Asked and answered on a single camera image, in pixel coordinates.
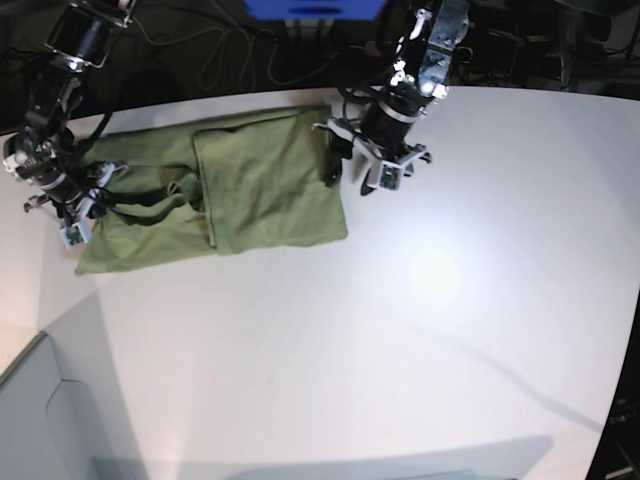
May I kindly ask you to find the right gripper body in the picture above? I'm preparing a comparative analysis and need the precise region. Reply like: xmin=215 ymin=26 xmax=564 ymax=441
xmin=23 ymin=162 xmax=126 ymax=249

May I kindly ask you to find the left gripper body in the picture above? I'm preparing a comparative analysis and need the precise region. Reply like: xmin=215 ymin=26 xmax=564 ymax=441
xmin=313 ymin=99 xmax=432 ymax=191

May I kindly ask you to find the green T-shirt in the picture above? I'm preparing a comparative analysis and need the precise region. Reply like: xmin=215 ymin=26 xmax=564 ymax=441
xmin=76 ymin=105 xmax=348 ymax=275

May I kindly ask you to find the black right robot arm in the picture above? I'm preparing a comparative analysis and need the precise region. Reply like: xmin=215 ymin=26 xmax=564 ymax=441
xmin=2 ymin=1 xmax=136 ymax=249

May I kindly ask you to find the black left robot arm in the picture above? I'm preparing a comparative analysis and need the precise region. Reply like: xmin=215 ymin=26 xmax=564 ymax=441
xmin=314 ymin=0 xmax=470 ymax=196

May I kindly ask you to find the blue plastic bin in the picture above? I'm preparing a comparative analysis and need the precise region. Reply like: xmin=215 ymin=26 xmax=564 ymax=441
xmin=244 ymin=0 xmax=386 ymax=21

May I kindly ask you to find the grey cable on floor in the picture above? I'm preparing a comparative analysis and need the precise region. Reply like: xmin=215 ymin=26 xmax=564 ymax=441
xmin=199 ymin=24 xmax=346 ymax=91

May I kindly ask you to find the grey panel at table corner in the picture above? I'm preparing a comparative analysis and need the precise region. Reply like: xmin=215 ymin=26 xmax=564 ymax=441
xmin=1 ymin=333 xmax=149 ymax=479

